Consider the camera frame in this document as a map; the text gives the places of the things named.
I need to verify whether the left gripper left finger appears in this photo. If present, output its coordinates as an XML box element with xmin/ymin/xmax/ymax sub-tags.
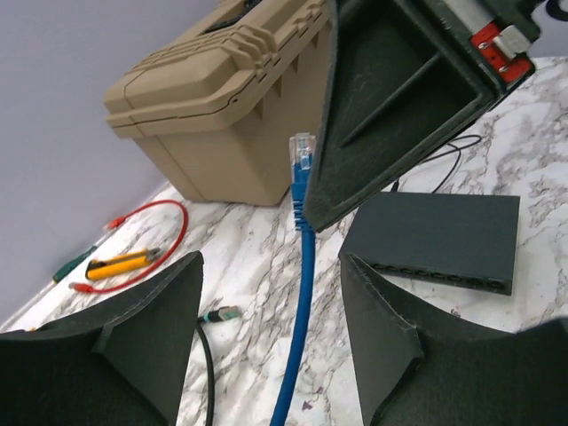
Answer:
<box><xmin>1</xmin><ymin>251</ymin><xmax>203</xmax><ymax>425</ymax></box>

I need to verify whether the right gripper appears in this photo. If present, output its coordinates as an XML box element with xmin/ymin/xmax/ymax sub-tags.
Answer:
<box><xmin>304</xmin><ymin>1</ymin><xmax>541</xmax><ymax>231</ymax></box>

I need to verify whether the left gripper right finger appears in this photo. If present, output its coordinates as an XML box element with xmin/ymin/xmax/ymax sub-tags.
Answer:
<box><xmin>341</xmin><ymin>255</ymin><xmax>567</xmax><ymax>425</ymax></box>

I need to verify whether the blue cable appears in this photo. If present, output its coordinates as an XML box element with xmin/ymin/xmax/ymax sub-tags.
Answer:
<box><xmin>269</xmin><ymin>131</ymin><xmax>319</xmax><ymax>426</ymax></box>

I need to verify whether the black network switch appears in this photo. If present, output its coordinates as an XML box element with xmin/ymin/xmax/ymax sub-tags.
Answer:
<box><xmin>340</xmin><ymin>192</ymin><xmax>520</xmax><ymax>296</ymax></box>

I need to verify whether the yellow black utility knife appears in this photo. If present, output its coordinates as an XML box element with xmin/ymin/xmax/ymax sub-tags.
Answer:
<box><xmin>85</xmin><ymin>248</ymin><xmax>162</xmax><ymax>281</ymax></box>

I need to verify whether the tan plastic toolbox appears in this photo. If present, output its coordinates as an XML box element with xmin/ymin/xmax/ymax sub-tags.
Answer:
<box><xmin>104</xmin><ymin>0</ymin><xmax>332</xmax><ymax>206</ymax></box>

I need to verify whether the black braided ethernet cable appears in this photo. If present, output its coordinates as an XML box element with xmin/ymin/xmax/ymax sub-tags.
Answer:
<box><xmin>194</xmin><ymin>304</ymin><xmax>243</xmax><ymax>426</ymax></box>

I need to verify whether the green handled screwdriver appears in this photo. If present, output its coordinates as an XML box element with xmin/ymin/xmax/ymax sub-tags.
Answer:
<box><xmin>51</xmin><ymin>245</ymin><xmax>98</xmax><ymax>283</ymax></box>

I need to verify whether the red ethernet cable right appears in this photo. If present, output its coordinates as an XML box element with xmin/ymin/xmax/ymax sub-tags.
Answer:
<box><xmin>68</xmin><ymin>199</ymin><xmax>190</xmax><ymax>296</ymax></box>

